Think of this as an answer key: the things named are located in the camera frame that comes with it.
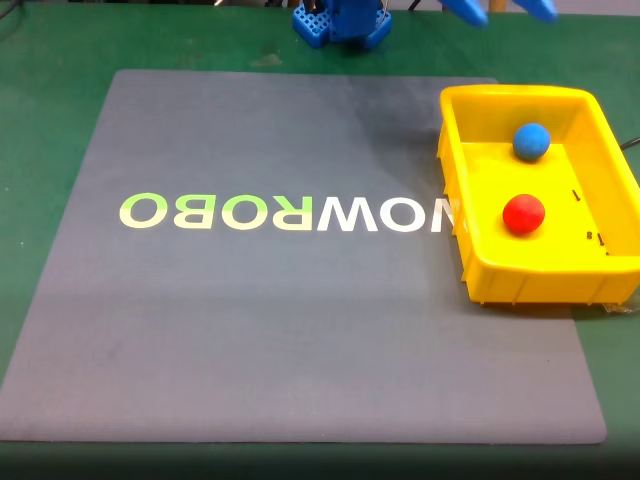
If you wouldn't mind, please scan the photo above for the blue ball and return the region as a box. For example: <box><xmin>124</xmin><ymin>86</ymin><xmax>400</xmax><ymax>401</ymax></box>
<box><xmin>511</xmin><ymin>122</ymin><xmax>552</xmax><ymax>163</ymax></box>

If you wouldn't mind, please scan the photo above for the clear plastic wrap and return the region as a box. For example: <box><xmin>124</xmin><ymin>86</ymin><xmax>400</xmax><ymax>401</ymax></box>
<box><xmin>597</xmin><ymin>298</ymin><xmax>640</xmax><ymax>317</ymax></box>

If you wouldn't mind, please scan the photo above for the yellow plastic bin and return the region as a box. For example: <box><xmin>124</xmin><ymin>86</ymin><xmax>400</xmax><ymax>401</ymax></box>
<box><xmin>436</xmin><ymin>84</ymin><xmax>640</xmax><ymax>307</ymax></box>

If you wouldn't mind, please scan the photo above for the grey mat with NOWROBO print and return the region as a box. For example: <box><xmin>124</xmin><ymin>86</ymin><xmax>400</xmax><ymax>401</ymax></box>
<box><xmin>0</xmin><ymin>68</ymin><xmax>609</xmax><ymax>446</ymax></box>

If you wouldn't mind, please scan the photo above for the red ball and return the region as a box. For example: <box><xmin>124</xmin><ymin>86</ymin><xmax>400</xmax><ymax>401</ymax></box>
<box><xmin>502</xmin><ymin>193</ymin><xmax>546</xmax><ymax>236</ymax></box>

